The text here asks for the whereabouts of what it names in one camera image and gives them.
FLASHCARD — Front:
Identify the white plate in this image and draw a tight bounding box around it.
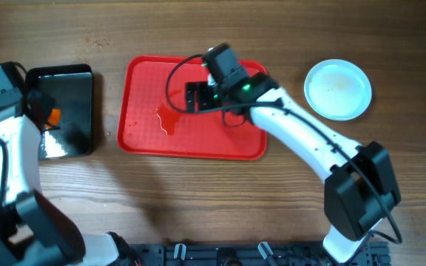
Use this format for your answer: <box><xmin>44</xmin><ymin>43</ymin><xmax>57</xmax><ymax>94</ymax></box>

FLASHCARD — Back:
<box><xmin>303</xmin><ymin>59</ymin><xmax>373</xmax><ymax>121</ymax></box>

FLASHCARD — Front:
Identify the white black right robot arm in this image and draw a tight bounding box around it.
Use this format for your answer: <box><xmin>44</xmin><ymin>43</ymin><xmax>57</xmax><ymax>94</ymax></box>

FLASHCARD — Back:
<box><xmin>184</xmin><ymin>72</ymin><xmax>402</xmax><ymax>264</ymax></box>

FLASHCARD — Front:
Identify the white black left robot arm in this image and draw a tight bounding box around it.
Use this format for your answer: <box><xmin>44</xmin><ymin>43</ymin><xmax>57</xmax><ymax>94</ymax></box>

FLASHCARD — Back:
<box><xmin>0</xmin><ymin>88</ymin><xmax>142</xmax><ymax>265</ymax></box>

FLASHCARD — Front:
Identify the red plastic tray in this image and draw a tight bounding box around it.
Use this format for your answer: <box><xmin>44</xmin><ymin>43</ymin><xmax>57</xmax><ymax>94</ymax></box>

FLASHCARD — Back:
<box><xmin>117</xmin><ymin>55</ymin><xmax>267</xmax><ymax>160</ymax></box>

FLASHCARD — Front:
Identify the orange sponge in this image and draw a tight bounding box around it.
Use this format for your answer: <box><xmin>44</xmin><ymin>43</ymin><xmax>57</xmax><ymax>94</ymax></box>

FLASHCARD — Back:
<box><xmin>45</xmin><ymin>109</ymin><xmax>61</xmax><ymax>131</ymax></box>

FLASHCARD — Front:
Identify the black rectangular water tray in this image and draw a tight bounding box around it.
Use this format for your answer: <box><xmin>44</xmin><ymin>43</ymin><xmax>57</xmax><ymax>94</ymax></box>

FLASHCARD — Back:
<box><xmin>26</xmin><ymin>64</ymin><xmax>94</xmax><ymax>160</ymax></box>

